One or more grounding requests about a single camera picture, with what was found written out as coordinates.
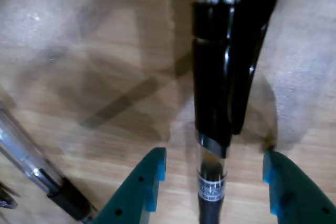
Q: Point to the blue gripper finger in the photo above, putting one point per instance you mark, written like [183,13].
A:
[296,197]
[136,195]

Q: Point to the black retractable pen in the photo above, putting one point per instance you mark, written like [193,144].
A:
[215,77]

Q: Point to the clear capped gel pen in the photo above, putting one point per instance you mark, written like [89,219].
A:
[31,161]

